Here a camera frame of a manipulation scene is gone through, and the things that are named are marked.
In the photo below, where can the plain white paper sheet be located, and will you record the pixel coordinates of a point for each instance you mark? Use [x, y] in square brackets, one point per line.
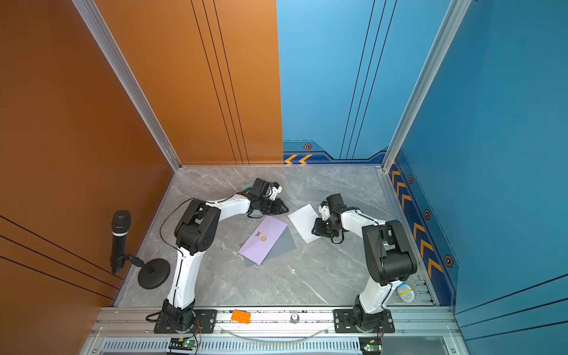
[304, 220]

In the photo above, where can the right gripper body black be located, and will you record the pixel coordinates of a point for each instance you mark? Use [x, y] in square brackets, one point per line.
[325, 228]

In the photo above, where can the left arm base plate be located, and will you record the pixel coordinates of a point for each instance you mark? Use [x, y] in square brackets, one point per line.
[200, 321]

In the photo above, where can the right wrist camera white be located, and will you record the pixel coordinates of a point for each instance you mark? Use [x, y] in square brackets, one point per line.
[324, 211]

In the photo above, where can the purple envelope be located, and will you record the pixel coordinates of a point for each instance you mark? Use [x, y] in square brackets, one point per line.
[269, 240]

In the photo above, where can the black microphone on stand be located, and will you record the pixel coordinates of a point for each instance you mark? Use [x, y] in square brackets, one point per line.
[151, 274]

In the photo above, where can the right green circuit board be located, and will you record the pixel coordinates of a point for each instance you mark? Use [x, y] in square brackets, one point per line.
[370, 346]

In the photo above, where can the silver knob on rail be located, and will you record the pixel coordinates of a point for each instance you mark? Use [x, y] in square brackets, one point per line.
[295, 318]

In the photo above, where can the orange lego brick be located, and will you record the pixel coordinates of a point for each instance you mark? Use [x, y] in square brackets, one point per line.
[241, 317]

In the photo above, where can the left green circuit board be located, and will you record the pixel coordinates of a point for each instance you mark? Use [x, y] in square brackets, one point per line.
[182, 345]

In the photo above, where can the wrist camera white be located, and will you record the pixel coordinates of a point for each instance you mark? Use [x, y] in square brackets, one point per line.
[274, 190]
[324, 211]

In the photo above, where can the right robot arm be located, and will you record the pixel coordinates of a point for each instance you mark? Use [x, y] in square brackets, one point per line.
[388, 256]

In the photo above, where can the aluminium front rail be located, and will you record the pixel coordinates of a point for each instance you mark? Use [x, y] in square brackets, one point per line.
[419, 321]

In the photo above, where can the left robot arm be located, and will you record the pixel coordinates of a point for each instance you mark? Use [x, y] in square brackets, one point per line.
[195, 233]

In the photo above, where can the green circuit board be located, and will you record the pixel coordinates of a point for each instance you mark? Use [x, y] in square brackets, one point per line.
[370, 346]
[182, 345]

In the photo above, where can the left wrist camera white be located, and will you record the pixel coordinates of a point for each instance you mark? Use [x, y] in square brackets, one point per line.
[274, 190]

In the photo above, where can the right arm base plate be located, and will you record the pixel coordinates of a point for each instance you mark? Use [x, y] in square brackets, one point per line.
[352, 321]

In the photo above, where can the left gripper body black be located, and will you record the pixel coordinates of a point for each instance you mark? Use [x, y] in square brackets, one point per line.
[271, 207]

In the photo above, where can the grey envelope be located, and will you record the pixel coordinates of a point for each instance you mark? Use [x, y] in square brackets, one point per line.
[285, 244]

